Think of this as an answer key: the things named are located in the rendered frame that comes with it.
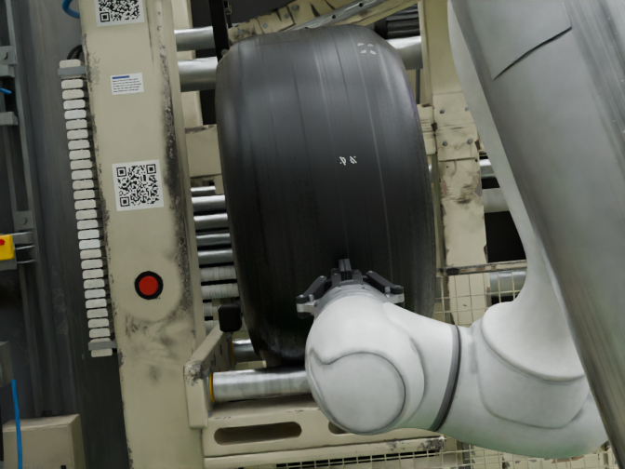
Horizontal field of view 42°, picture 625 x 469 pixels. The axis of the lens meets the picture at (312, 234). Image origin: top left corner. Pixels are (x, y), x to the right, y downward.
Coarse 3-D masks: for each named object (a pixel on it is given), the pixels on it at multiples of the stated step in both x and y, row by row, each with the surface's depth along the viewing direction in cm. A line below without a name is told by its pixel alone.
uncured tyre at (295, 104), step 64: (256, 64) 116; (320, 64) 116; (384, 64) 116; (256, 128) 110; (320, 128) 110; (384, 128) 110; (256, 192) 109; (320, 192) 109; (384, 192) 109; (256, 256) 111; (320, 256) 110; (384, 256) 111; (256, 320) 118
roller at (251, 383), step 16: (256, 368) 124; (272, 368) 123; (288, 368) 123; (304, 368) 123; (224, 384) 122; (240, 384) 122; (256, 384) 122; (272, 384) 122; (288, 384) 122; (304, 384) 122; (224, 400) 123
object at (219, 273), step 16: (208, 208) 169; (224, 208) 170; (208, 224) 168; (224, 224) 168; (208, 240) 169; (224, 240) 169; (208, 256) 168; (224, 256) 168; (208, 272) 170; (224, 272) 170; (208, 288) 169; (224, 288) 169; (208, 304) 170; (240, 304) 170; (208, 320) 183
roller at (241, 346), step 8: (232, 344) 152; (240, 344) 150; (248, 344) 150; (232, 352) 151; (240, 352) 150; (248, 352) 150; (232, 360) 150; (240, 360) 151; (248, 360) 151; (256, 360) 151
